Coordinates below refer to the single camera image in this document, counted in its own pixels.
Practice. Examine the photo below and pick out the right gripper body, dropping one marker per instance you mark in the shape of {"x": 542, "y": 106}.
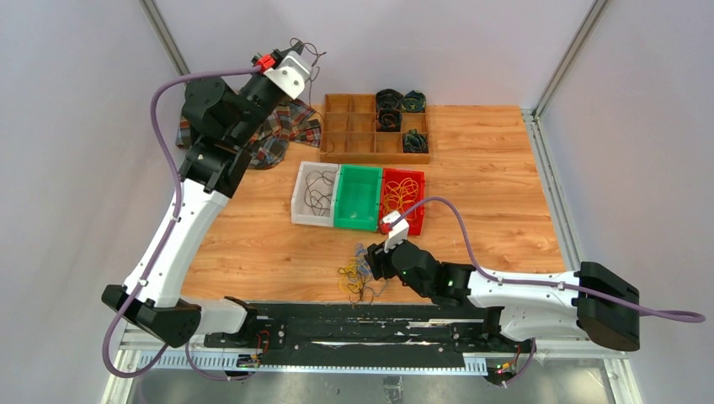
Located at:
{"x": 381, "y": 261}

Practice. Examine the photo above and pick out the green plastic bin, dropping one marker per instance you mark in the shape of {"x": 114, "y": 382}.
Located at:
{"x": 357, "y": 200}

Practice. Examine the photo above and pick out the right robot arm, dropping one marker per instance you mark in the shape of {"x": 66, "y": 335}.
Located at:
{"x": 520, "y": 307}

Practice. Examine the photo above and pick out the white plastic bin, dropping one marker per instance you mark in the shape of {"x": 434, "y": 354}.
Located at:
{"x": 313, "y": 198}

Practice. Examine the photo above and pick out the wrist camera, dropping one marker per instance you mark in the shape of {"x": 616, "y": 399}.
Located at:
{"x": 395, "y": 228}
{"x": 286, "y": 69}

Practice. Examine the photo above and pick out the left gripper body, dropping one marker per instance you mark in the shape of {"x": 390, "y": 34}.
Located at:
{"x": 258, "y": 102}

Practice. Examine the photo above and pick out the red plastic bin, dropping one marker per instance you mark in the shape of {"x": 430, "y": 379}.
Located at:
{"x": 400, "y": 190}

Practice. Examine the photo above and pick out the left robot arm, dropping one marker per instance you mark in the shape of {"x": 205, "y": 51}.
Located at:
{"x": 223, "y": 122}

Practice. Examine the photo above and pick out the wooden compartment tray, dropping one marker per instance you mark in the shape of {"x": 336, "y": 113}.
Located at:
{"x": 349, "y": 133}

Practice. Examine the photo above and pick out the rolled dark tie top-left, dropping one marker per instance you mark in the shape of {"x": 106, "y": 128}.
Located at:
{"x": 388, "y": 98}

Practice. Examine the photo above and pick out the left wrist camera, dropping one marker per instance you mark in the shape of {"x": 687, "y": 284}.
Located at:
{"x": 286, "y": 69}

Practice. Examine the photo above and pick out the rolled green tie top-right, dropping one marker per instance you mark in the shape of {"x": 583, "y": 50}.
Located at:
{"x": 413, "y": 102}

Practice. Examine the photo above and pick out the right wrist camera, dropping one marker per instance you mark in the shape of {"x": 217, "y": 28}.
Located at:
{"x": 395, "y": 228}

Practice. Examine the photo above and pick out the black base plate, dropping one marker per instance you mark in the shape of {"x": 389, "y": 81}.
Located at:
{"x": 388, "y": 336}

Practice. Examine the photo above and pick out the plaid cloth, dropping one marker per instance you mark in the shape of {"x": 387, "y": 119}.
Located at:
{"x": 292, "y": 121}

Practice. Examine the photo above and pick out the rolled dark tie middle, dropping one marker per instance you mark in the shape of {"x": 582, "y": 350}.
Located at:
{"x": 388, "y": 120}

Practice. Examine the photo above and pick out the rolled green tie bottom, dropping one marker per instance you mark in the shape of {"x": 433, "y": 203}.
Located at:
{"x": 415, "y": 142}

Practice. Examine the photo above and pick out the aluminium rail frame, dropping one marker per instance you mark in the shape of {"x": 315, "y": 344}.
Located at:
{"x": 562, "y": 370}

